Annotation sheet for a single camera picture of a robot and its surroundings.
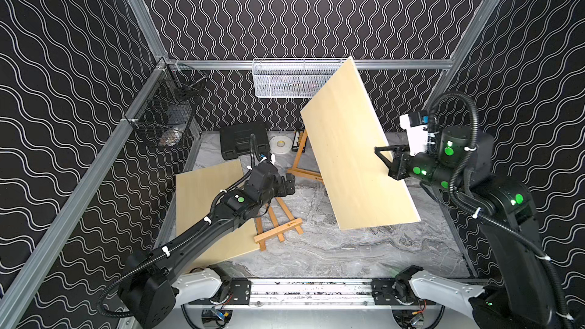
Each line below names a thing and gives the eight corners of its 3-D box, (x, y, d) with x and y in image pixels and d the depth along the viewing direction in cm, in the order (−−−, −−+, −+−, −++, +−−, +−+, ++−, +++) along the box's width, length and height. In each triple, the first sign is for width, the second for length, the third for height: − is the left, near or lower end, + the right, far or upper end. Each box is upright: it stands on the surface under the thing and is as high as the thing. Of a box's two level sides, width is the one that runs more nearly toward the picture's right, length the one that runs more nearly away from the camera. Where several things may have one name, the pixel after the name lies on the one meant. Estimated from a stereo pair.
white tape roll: (269, 153, 115) (268, 150, 113) (270, 139, 122) (269, 135, 120) (292, 153, 115) (292, 150, 113) (292, 139, 122) (292, 135, 120)
